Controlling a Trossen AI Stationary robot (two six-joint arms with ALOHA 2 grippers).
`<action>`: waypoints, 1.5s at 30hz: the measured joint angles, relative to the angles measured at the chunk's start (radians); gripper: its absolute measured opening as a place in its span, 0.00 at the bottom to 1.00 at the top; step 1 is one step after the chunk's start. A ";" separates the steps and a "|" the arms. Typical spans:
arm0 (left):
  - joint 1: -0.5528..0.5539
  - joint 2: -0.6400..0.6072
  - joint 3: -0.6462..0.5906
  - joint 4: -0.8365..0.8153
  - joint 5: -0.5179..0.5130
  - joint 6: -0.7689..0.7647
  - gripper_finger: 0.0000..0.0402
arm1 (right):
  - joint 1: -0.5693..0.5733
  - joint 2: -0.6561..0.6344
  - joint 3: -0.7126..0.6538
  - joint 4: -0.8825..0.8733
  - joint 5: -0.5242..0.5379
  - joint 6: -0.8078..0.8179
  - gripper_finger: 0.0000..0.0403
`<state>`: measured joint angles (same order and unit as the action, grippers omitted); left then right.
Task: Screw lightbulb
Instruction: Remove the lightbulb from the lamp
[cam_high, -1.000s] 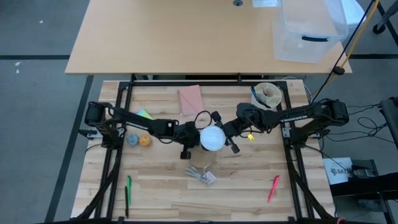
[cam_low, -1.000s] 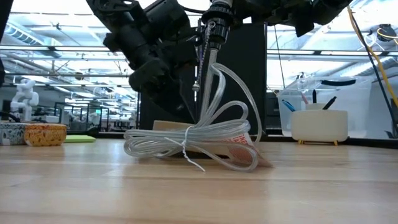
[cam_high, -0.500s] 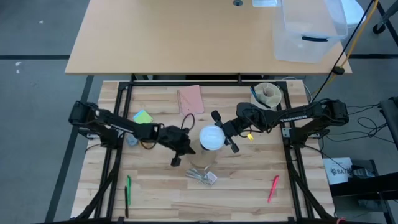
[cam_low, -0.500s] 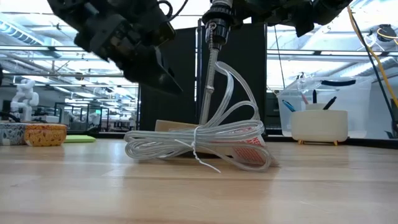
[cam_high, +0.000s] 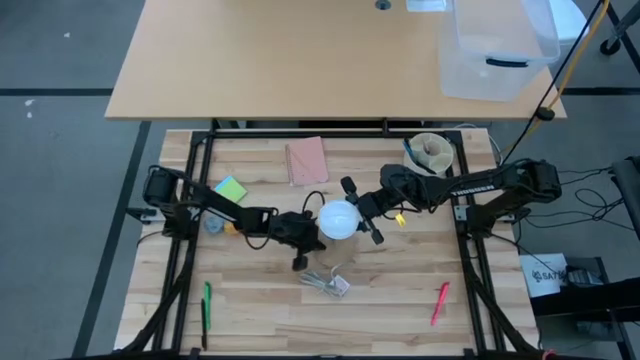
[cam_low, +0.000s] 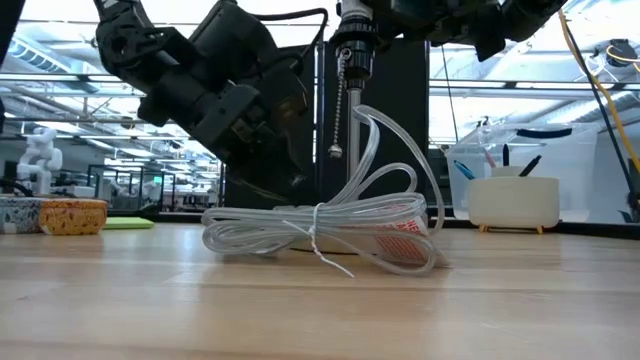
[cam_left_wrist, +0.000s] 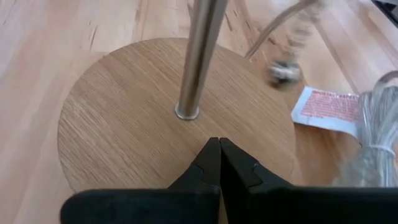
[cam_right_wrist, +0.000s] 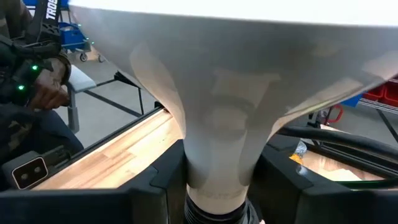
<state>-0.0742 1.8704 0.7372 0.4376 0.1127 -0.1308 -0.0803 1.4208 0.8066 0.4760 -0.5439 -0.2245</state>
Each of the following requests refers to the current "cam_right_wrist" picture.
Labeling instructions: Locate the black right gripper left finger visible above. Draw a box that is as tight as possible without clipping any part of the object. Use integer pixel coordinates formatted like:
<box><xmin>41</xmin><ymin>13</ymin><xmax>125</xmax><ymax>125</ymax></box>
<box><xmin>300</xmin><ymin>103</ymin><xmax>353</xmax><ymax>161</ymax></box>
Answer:
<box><xmin>0</xmin><ymin>139</ymin><xmax>187</xmax><ymax>224</ymax></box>

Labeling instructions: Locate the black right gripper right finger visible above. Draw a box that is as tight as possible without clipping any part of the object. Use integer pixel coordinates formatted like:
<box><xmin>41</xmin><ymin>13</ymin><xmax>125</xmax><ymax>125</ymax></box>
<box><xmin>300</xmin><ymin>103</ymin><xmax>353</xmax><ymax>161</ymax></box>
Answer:
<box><xmin>248</xmin><ymin>146</ymin><xmax>398</xmax><ymax>224</ymax></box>

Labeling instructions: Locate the blue speckled round container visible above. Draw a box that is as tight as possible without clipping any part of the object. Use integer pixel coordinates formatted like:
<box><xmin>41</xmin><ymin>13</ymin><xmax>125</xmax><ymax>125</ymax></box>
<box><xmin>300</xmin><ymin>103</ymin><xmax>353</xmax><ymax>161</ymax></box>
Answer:
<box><xmin>294</xmin><ymin>141</ymin><xmax>308</xmax><ymax>156</ymax></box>

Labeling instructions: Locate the person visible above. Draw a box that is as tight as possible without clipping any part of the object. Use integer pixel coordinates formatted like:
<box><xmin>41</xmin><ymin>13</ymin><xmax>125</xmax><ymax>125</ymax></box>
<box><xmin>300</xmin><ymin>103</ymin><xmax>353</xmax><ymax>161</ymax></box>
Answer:
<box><xmin>0</xmin><ymin>0</ymin><xmax>85</xmax><ymax>190</ymax></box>

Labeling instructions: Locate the person's hand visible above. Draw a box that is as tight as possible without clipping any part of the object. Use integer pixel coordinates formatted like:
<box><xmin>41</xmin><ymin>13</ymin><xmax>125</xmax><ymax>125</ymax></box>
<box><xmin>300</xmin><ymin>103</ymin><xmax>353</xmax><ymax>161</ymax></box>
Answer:
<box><xmin>29</xmin><ymin>58</ymin><xmax>71</xmax><ymax>110</ymax></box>

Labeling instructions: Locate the red bin shelf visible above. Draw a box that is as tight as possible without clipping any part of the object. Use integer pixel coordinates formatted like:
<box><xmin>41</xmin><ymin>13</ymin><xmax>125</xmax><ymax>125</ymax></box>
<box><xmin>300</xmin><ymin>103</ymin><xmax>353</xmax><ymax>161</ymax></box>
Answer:
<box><xmin>362</xmin><ymin>79</ymin><xmax>398</xmax><ymax>108</ymax></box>

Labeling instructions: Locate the blue bin cart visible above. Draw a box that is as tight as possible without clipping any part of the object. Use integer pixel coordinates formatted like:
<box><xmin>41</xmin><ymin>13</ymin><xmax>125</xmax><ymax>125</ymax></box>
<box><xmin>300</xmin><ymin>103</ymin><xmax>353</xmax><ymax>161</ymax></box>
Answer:
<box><xmin>58</xmin><ymin>21</ymin><xmax>93</xmax><ymax>63</ymax></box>

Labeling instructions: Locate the black left wrist camera cable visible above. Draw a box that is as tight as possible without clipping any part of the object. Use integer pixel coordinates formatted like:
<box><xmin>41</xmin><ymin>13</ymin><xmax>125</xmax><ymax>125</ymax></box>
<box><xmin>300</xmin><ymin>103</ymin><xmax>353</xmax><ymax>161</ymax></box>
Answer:
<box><xmin>276</xmin><ymin>126</ymin><xmax>398</xmax><ymax>162</ymax></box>

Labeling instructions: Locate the black depth camera box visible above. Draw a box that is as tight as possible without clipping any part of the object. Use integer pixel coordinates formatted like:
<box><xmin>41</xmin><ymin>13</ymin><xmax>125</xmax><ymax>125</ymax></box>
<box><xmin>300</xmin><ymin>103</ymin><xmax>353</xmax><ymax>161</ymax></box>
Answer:
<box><xmin>1</xmin><ymin>151</ymin><xmax>49</xmax><ymax>190</ymax></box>

